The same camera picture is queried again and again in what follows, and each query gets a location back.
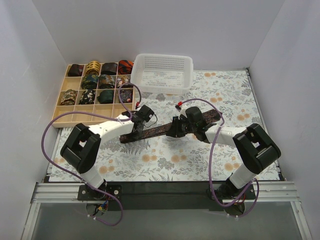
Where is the brown paisley patterned tie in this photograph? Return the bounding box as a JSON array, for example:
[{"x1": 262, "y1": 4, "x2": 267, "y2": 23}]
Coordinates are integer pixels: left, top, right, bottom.
[{"x1": 119, "y1": 109, "x2": 221, "y2": 144}]

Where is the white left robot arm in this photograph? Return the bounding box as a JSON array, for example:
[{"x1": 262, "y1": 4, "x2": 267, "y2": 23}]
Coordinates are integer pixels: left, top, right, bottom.
[{"x1": 60, "y1": 105, "x2": 155, "y2": 200}]

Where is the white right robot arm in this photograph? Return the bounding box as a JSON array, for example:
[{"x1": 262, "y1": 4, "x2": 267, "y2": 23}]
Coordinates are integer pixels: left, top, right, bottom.
[{"x1": 166, "y1": 104, "x2": 281, "y2": 199}]

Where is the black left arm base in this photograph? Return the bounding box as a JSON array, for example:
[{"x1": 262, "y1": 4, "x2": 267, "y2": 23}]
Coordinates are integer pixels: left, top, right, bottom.
[{"x1": 77, "y1": 183, "x2": 122, "y2": 217}]

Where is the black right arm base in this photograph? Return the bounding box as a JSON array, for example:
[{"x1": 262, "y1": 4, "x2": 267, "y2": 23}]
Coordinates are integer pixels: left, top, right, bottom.
[{"x1": 214, "y1": 184, "x2": 256, "y2": 216}]

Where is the rolled navy paisley rose tie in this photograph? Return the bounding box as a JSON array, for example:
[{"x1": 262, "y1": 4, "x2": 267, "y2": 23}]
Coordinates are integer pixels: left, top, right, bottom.
[{"x1": 117, "y1": 88, "x2": 133, "y2": 103}]

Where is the rolled dark green tie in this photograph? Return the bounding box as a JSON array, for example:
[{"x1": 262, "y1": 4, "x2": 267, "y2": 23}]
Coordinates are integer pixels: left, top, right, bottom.
[{"x1": 97, "y1": 90, "x2": 115, "y2": 104}]

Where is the rolled pink floral dark tie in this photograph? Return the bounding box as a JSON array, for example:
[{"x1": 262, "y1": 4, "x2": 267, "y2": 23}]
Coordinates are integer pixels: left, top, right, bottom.
[{"x1": 116, "y1": 75, "x2": 133, "y2": 89}]

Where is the wooden compartment tray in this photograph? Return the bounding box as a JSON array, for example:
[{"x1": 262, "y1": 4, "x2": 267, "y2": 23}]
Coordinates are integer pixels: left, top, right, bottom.
[{"x1": 53, "y1": 62, "x2": 136, "y2": 128}]

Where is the white plastic mesh basket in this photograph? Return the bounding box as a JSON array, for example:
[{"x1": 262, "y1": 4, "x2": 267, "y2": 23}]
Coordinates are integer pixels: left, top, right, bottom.
[{"x1": 130, "y1": 53, "x2": 194, "y2": 95}]

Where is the rolled orange black tie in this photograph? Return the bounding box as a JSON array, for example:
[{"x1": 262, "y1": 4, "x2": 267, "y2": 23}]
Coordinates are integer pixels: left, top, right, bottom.
[{"x1": 118, "y1": 60, "x2": 134, "y2": 75}]

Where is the rolled black white floral tie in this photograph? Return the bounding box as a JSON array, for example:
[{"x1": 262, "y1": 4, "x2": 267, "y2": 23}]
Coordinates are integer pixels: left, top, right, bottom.
[{"x1": 79, "y1": 89, "x2": 96, "y2": 105}]

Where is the rolled dark grey tie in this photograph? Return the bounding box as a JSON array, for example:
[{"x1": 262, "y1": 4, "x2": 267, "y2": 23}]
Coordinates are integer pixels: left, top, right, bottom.
[{"x1": 101, "y1": 62, "x2": 118, "y2": 75}]

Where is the rolled navy yellow leaf tie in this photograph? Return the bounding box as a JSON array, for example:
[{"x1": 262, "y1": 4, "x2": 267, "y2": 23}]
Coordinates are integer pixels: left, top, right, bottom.
[{"x1": 81, "y1": 74, "x2": 99, "y2": 90}]

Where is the rolled yellow black tie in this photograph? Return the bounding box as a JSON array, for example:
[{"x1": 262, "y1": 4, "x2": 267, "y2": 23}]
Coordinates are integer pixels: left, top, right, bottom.
[{"x1": 85, "y1": 61, "x2": 101, "y2": 75}]

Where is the rolled green camouflage floral tie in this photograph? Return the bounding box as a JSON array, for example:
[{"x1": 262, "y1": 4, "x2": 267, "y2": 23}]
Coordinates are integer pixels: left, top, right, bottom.
[{"x1": 60, "y1": 89, "x2": 77, "y2": 106}]

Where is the rolled dark maroon tie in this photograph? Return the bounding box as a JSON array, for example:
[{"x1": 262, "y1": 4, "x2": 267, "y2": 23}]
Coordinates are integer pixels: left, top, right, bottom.
[{"x1": 67, "y1": 64, "x2": 84, "y2": 77}]

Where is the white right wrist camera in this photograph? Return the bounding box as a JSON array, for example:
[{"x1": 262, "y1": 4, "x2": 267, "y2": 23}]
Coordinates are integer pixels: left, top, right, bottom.
[{"x1": 175, "y1": 101, "x2": 187, "y2": 119}]

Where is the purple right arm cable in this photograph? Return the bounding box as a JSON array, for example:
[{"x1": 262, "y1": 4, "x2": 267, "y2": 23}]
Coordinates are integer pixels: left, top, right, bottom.
[{"x1": 178, "y1": 98, "x2": 260, "y2": 218}]

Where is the aluminium frame rail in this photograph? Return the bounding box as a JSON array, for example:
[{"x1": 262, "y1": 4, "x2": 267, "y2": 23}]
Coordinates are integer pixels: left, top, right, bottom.
[{"x1": 21, "y1": 181, "x2": 312, "y2": 240}]

